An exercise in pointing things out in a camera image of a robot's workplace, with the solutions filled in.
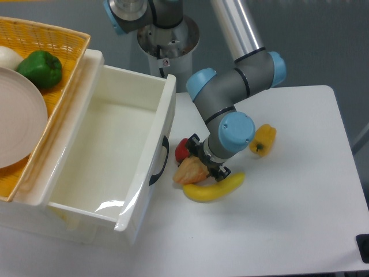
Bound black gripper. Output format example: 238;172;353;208
185;133;231;182

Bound triangle bread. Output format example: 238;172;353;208
172;156;209;185

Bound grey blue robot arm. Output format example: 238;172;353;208
103;1;287;185

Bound red bell pepper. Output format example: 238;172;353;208
175;138;190;163

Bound yellow banana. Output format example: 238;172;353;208
182;173;246;203

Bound yellow bell pepper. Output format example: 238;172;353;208
248;124;277;157

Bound white open drawer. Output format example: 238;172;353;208
49;66;176;232

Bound black object at table edge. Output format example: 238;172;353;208
356;234;369;264

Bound yellow woven basket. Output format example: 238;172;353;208
1;16;90;202

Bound green bell pepper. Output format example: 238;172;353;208
16;50;62;89

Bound pink plate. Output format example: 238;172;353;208
1;68;48;168

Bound white drawer cabinet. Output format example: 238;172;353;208
1;50;137;243

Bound white onion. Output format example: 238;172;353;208
0;46;24;70

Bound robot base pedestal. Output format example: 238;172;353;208
137;16;200;92

